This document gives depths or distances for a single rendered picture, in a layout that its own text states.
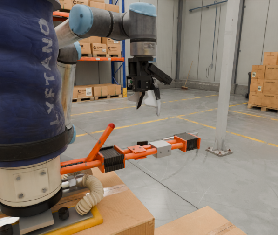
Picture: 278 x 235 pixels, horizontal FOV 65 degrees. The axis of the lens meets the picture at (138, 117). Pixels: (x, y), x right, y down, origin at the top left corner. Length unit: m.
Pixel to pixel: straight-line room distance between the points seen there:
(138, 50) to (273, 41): 9.84
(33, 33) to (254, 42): 10.46
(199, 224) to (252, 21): 10.08
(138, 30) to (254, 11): 10.37
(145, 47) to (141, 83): 0.12
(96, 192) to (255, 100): 7.20
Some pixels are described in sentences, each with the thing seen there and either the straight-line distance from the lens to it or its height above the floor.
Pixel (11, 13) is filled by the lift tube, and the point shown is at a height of 1.56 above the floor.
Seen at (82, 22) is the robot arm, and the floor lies 1.58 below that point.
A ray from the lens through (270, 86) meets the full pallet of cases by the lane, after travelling 7.47.
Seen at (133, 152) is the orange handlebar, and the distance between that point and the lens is 0.79.
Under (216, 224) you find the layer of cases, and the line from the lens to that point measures 1.47.
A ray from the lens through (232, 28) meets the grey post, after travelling 3.61.
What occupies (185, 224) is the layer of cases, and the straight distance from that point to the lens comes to 1.43.
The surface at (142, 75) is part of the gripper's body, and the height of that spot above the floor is 1.41.
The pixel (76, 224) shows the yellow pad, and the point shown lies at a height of 1.02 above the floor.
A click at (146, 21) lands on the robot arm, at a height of 1.58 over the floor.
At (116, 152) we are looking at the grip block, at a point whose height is 1.15.
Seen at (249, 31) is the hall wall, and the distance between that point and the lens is 10.97.
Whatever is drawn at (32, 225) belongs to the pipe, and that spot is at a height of 1.06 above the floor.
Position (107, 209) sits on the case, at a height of 1.00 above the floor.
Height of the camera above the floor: 1.46
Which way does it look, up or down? 15 degrees down
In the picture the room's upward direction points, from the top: straight up
